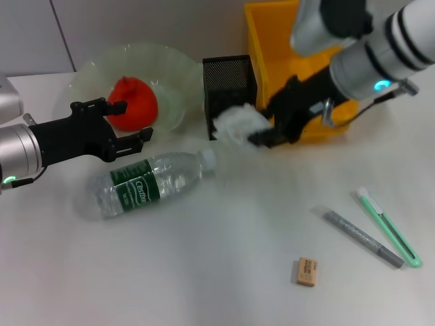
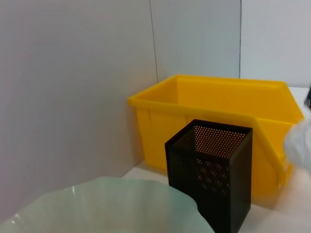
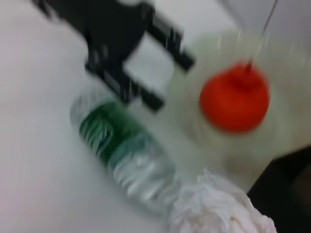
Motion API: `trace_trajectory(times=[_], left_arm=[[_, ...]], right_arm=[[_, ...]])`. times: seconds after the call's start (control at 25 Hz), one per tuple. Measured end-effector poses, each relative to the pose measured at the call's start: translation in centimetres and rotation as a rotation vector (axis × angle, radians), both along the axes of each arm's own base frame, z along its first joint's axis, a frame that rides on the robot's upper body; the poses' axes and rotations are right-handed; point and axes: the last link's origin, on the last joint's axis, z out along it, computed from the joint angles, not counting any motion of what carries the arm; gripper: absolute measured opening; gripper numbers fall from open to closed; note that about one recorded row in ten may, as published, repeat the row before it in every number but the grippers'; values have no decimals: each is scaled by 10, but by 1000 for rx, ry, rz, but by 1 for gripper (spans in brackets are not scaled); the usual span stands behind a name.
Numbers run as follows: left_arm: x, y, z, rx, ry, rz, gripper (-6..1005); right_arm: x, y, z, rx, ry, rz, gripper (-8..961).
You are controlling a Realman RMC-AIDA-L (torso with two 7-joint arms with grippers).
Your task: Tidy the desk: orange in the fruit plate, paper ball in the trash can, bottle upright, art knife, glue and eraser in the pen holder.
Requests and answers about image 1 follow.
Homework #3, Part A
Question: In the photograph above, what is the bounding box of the clear green-label water bottle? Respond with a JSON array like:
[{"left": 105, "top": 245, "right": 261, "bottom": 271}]
[{"left": 76, "top": 148, "right": 218, "bottom": 221}]

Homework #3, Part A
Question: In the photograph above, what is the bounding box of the pale green glass fruit plate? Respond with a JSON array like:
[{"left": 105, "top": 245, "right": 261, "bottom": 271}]
[{"left": 56, "top": 43, "right": 207, "bottom": 143}]

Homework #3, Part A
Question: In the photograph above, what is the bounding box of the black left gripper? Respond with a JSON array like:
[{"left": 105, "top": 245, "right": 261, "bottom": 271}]
[{"left": 29, "top": 97, "right": 154, "bottom": 168}]

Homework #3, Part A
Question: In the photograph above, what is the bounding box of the orange fruit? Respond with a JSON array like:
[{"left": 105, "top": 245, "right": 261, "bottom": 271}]
[{"left": 107, "top": 76, "right": 159, "bottom": 132}]

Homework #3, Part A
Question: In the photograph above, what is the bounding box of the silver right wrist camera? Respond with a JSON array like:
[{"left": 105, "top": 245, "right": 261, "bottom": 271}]
[{"left": 290, "top": 0, "right": 375, "bottom": 56}]

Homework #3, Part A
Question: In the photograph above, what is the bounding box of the mint green utility knife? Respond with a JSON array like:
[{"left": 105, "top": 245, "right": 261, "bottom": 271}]
[{"left": 355, "top": 185, "right": 423, "bottom": 269}]

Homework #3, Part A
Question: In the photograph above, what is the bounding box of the white paper ball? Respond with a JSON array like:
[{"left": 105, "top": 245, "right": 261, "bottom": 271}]
[{"left": 213, "top": 103, "right": 276, "bottom": 149}]

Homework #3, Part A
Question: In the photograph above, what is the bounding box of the beige eraser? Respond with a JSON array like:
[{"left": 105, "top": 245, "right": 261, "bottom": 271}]
[{"left": 290, "top": 257, "right": 319, "bottom": 288}]

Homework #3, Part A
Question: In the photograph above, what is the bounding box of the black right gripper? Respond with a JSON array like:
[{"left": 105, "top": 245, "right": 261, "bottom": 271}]
[{"left": 247, "top": 65, "right": 347, "bottom": 149}]

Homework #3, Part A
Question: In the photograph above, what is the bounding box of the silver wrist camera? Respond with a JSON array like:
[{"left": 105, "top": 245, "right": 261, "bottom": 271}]
[
  {"left": 0, "top": 73, "right": 24, "bottom": 125},
  {"left": 290, "top": 0, "right": 375, "bottom": 56}
]

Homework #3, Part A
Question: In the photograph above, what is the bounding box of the black mesh pen holder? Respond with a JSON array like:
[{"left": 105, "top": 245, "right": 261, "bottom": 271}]
[{"left": 202, "top": 54, "right": 258, "bottom": 141}]

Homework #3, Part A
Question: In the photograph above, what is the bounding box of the yellow plastic bin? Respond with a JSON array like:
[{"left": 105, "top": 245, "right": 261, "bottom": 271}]
[{"left": 243, "top": 0, "right": 360, "bottom": 145}]

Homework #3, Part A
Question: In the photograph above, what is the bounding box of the thin arm cable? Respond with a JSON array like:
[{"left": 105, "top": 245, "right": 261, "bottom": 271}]
[
  {"left": 3, "top": 165, "right": 48, "bottom": 189},
  {"left": 321, "top": 79, "right": 419, "bottom": 129}
]

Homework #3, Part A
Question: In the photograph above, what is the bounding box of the thin left arm cable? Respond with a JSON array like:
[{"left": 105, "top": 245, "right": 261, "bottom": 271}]
[{"left": 3, "top": 165, "right": 48, "bottom": 189}]

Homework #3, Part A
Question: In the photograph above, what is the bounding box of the thin right arm cable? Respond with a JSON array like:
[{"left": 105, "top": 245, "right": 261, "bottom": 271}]
[{"left": 321, "top": 79, "right": 419, "bottom": 129}]

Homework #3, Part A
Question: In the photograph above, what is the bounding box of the grey marker pen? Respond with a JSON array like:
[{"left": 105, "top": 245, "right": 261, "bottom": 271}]
[{"left": 311, "top": 204, "right": 406, "bottom": 271}]

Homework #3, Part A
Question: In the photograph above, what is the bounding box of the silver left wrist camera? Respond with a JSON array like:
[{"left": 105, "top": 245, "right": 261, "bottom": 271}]
[{"left": 0, "top": 73, "right": 24, "bottom": 125}]

